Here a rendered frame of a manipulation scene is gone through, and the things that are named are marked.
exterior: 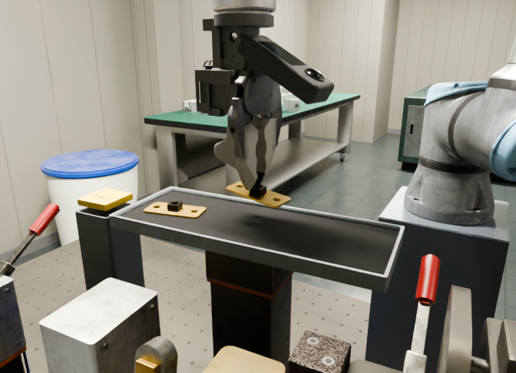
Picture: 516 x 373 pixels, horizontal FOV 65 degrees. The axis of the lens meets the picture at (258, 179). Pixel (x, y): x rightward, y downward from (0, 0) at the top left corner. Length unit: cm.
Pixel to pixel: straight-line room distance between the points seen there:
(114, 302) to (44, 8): 292
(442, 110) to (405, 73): 667
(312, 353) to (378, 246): 15
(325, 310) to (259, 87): 81
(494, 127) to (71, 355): 58
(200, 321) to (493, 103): 85
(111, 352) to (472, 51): 705
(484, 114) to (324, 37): 616
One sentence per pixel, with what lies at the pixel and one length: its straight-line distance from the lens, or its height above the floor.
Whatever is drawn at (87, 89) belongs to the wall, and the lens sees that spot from 347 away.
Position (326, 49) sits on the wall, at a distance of 674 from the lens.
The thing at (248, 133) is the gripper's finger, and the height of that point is 129.
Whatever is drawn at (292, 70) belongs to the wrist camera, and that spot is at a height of 136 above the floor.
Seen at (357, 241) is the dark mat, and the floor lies 116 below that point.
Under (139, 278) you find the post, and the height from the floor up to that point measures 101.
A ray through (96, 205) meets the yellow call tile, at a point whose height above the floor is 116.
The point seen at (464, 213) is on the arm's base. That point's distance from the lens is 76.
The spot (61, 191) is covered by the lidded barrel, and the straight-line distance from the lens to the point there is 269.
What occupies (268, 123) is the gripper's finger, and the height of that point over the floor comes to 129.
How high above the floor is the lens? 138
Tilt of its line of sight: 18 degrees down
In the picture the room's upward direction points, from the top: straight up
